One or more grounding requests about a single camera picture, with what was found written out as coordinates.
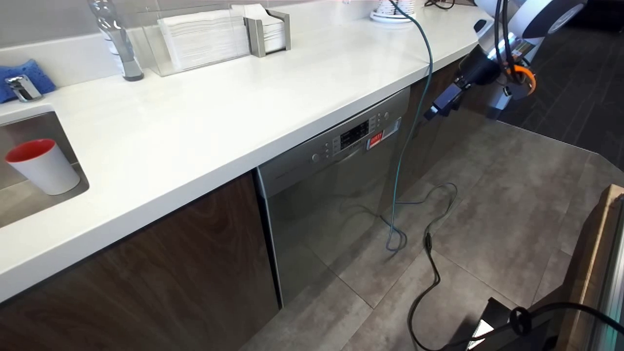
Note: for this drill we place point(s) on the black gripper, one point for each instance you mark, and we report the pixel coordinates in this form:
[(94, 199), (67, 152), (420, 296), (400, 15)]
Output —
[(480, 70)]

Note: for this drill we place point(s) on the white table leg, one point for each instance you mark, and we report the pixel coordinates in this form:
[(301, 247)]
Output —
[(502, 103)]

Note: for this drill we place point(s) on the small black puck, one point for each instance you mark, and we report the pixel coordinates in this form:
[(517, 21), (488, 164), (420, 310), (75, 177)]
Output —
[(480, 25)]

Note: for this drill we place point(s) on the white round appliance base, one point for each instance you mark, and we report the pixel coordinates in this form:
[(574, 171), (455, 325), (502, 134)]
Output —
[(383, 15)]

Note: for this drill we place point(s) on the stainless steel dishwasher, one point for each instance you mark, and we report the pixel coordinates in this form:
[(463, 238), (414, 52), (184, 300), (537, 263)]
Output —
[(324, 220)]

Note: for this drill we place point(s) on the metal napkin holder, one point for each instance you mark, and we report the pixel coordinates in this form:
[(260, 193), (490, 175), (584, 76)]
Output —
[(266, 31)]

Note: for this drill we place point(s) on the wood edged robot cart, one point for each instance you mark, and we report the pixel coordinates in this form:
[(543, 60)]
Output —
[(588, 259)]

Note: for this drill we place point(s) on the black box white label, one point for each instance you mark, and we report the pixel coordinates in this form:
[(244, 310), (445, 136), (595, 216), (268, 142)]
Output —
[(504, 327)]

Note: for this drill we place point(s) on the white paper towel stack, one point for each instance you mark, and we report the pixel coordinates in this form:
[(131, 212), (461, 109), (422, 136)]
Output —
[(202, 39)]

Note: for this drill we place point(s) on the chrome faucet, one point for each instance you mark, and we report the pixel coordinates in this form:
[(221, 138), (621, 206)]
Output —
[(124, 45)]

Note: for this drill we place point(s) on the dark wood sink cabinet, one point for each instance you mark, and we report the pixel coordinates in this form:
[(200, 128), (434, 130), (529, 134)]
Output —
[(163, 279)]

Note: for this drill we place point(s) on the blue sponge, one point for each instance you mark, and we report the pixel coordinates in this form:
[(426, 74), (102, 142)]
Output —
[(40, 74)]

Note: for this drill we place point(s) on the white cup red inside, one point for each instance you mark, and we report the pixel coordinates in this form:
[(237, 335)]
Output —
[(42, 167)]

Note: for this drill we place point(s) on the undermount kitchen sink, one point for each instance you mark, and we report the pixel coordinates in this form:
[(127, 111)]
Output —
[(26, 206)]

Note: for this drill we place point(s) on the black orange wrist camera mount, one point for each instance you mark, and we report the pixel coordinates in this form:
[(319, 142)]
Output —
[(523, 78)]

